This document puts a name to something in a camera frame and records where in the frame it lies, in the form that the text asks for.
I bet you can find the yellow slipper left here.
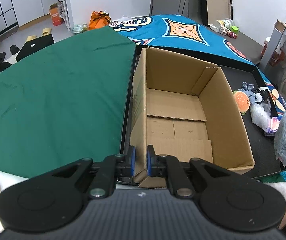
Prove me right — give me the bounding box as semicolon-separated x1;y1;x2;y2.
26;35;37;41

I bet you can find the orange cardboard box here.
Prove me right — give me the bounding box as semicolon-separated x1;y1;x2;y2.
49;3;64;27

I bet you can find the black stool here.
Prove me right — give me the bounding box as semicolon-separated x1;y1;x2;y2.
16;35;54;62

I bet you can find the green cup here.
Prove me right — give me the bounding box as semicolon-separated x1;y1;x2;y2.
230;25;239;34

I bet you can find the brown cardboard box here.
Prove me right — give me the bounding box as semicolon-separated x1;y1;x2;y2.
130;47;255;188

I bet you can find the grey bench mat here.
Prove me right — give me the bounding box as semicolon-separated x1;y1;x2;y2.
206;26;263;65

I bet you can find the grey elephant plush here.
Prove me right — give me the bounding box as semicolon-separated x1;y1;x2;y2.
238;82;256;104

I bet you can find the grey desk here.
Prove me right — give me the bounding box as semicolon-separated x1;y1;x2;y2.
258;20;286;72

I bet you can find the large framed board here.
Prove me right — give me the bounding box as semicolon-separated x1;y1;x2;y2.
200;0;233;26

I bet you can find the black white plush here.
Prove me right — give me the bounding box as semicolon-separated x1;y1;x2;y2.
254;87;278;117

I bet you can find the burger plush toy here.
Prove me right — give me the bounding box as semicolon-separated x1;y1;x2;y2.
233;90;250;115

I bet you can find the blue patterned blanket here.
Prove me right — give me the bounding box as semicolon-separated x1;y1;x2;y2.
110;15;286;182

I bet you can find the yellow slipper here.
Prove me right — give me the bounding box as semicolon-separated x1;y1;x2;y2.
26;35;37;41
42;28;52;36

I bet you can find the orange bag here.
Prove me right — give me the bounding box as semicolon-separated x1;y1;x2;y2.
88;11;111;30

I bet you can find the yellow slipper right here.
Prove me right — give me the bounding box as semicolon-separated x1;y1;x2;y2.
42;28;52;36

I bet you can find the tissue pack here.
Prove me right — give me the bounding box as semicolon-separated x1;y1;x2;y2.
264;116;280;137

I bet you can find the white bagged plush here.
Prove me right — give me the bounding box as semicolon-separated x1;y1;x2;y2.
250;103;271;133

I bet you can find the green cloth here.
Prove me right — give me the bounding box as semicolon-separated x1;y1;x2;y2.
0;27;136;178

